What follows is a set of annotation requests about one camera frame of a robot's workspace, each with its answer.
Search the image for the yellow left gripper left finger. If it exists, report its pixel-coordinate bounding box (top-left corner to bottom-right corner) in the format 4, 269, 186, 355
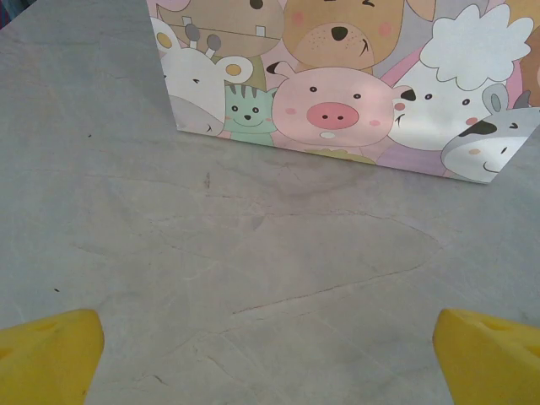
0, 308, 105, 405

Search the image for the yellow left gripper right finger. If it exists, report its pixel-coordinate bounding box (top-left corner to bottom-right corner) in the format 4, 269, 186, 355
433, 308, 540, 405

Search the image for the animal print paper bag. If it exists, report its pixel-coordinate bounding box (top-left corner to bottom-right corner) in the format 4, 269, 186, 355
146, 0, 540, 186

